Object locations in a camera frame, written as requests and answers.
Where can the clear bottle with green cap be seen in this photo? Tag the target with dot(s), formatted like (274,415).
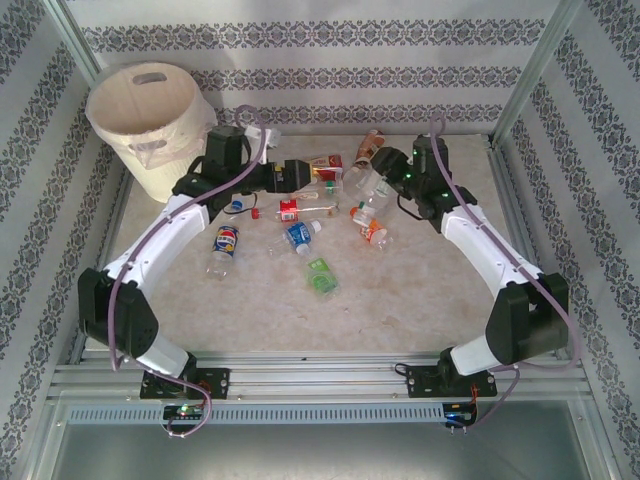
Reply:
(330,189)

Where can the red-label red-capped bottle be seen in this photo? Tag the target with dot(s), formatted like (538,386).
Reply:
(287,210)

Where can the blue-label white-capped water bottle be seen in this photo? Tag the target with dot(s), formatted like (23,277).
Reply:
(299,235)

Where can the plain clear plastic bottle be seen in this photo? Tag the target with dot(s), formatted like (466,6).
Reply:
(359,181)

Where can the clear bottle with green band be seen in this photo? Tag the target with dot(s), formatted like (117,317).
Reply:
(381,191)

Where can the orange-label orange-capped bottle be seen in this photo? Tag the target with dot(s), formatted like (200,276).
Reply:
(371,231)

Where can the green-label bottle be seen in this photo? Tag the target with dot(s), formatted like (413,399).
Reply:
(321,280)

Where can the blue-capped cola bottle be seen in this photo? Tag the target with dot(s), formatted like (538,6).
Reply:
(225,242)

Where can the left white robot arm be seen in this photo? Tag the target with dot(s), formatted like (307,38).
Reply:
(150,250)

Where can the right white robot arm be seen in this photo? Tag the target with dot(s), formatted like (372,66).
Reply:
(480,245)

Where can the white ribbed plastic bin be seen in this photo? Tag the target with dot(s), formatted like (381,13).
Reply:
(145,105)

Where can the red and gold drink bottle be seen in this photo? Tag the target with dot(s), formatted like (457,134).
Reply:
(327,162)

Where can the brown-label cream-capped bottle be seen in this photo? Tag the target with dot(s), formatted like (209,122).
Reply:
(369,145)

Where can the right small circuit board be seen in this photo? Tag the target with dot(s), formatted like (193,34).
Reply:
(460,414)

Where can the small circuit board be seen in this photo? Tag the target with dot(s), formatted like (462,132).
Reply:
(184,412)
(460,414)

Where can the left small circuit board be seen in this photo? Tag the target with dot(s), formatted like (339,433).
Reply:
(184,412)

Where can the grey metal panel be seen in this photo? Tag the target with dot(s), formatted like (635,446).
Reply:
(320,455)

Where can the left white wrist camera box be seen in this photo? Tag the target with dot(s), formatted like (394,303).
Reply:
(267,137)

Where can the aluminium side rail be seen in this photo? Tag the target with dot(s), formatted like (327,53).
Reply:
(500,170)
(112,225)

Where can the aluminium frame post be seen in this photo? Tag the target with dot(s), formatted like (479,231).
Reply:
(75,35)
(537,70)

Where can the aluminium mounting rail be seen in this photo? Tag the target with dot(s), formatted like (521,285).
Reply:
(320,375)

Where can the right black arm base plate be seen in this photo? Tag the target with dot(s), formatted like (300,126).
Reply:
(420,382)

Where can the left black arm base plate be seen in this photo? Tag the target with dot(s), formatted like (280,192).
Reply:
(220,382)

